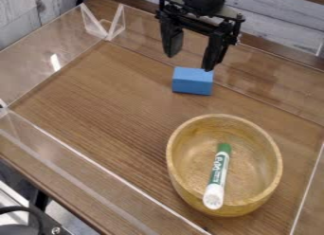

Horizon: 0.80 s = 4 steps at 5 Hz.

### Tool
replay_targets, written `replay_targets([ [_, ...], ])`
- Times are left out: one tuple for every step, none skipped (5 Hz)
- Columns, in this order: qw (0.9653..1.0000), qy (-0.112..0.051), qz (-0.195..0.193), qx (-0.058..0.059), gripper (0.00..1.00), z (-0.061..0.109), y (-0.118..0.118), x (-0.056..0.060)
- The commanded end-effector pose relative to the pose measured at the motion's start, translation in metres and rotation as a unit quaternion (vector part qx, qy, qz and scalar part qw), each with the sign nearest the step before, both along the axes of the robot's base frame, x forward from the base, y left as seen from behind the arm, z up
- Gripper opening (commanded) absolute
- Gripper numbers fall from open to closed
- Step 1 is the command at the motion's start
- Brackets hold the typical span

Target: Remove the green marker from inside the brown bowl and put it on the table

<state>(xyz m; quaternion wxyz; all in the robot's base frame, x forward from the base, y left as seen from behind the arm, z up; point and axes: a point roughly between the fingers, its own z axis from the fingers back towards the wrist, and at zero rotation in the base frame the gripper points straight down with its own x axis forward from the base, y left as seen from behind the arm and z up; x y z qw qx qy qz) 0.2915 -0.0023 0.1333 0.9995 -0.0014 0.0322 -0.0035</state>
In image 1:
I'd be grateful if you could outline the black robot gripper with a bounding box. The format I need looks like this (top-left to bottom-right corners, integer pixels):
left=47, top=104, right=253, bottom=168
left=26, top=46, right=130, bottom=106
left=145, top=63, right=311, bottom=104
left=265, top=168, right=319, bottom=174
left=157, top=0, right=245, bottom=72

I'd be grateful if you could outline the green and white marker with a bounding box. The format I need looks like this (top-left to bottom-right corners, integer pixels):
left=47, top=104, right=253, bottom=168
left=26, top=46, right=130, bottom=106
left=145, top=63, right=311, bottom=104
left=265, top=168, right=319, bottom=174
left=202, top=143, right=231, bottom=210

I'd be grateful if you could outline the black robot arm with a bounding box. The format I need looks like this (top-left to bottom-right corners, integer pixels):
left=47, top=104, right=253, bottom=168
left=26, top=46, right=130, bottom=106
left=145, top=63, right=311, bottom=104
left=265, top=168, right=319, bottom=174
left=155, top=0, right=245, bottom=71

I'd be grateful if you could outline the brown wooden bowl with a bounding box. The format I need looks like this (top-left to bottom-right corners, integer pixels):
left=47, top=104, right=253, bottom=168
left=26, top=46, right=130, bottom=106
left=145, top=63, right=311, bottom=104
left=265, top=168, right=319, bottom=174
left=165, top=114, right=283, bottom=217

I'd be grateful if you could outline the blue foam block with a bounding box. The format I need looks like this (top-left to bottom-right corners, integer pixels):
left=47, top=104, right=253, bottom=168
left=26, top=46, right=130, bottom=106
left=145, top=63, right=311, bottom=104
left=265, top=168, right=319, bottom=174
left=171, top=66, right=213, bottom=96

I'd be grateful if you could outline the clear acrylic corner bracket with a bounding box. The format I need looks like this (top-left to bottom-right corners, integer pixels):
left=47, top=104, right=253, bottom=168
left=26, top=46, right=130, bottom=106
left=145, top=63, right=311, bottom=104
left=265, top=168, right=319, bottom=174
left=79, top=4, right=125, bottom=42

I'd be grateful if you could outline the clear acrylic front wall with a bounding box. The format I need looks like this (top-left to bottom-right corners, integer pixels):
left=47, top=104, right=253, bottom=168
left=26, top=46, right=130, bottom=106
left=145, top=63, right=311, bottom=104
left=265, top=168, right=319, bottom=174
left=0, top=105, right=210, bottom=235

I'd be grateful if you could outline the black cable under table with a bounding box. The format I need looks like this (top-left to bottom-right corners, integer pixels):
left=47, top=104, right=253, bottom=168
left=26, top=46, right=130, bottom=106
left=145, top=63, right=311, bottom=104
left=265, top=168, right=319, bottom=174
left=0, top=206, right=46, bottom=235

